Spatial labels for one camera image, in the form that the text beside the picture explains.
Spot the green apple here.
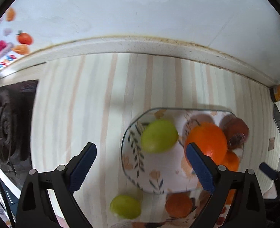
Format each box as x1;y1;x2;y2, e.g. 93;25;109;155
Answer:
109;195;141;220
140;120;178;153

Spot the brown mat label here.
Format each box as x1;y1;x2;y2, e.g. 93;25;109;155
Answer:
268;137;275;151

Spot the dark red apple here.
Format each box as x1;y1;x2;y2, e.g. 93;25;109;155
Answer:
219;114;249;150

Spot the floral ceramic fruit bowl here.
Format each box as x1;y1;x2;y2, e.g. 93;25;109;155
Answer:
121;108;236;195

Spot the dark shaded orange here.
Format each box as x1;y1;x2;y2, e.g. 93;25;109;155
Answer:
165;193;193;218

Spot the colourful wall sticker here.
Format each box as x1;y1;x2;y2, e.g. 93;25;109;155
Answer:
0;7;34;70

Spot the bright orange mandarin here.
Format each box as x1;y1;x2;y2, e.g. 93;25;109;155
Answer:
221;151;239;205

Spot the striped cat print table mat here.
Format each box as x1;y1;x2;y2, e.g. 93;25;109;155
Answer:
31;54;280;227

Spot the large orange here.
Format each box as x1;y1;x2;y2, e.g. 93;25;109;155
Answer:
184;122;228;165

